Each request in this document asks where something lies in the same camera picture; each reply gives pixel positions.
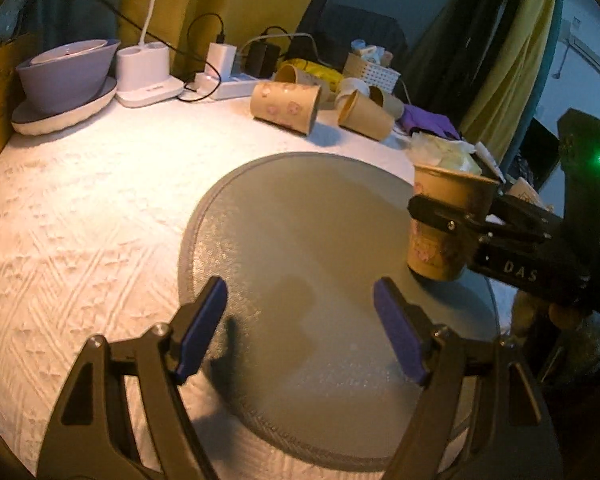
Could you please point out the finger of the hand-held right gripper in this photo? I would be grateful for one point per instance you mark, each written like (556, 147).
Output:
(442, 217)
(525, 210)

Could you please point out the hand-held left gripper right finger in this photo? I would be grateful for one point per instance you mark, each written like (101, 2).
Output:
(400, 332)

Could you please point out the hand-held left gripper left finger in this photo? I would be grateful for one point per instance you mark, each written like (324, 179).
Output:
(202, 330)

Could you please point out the floral print paper cup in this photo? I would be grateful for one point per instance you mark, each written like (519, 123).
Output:
(285, 106)
(447, 247)
(292, 75)

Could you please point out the plain brown paper cup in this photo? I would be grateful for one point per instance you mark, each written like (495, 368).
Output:
(365, 117)
(390, 102)

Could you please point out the paper cup behind left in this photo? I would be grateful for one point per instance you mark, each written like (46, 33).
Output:
(322, 72)

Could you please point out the crumpled clear plastic bag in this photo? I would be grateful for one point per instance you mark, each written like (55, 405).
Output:
(447, 152)

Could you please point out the purple cloth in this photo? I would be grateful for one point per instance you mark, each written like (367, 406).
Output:
(430, 121)

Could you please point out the round grey mat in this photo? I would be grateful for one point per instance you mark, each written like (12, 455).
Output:
(310, 240)

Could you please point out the white tape roll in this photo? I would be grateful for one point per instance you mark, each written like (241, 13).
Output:
(352, 87)

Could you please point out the white woven basket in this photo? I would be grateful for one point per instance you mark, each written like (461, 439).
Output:
(372, 74)

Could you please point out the yellow curtain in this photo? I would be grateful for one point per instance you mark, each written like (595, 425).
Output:
(515, 50)

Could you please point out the black power adapter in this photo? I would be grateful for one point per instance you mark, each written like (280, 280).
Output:
(262, 57)

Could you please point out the white power strip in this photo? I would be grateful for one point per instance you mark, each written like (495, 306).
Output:
(230, 89)

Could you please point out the white plate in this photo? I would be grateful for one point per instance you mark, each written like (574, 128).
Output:
(62, 120)

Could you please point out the white lamp base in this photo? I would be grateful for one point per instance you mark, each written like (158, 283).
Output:
(140, 72)

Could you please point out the white charger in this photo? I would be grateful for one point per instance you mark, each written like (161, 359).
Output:
(221, 60)

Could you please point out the purple bowl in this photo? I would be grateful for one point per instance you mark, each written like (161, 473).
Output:
(65, 85)

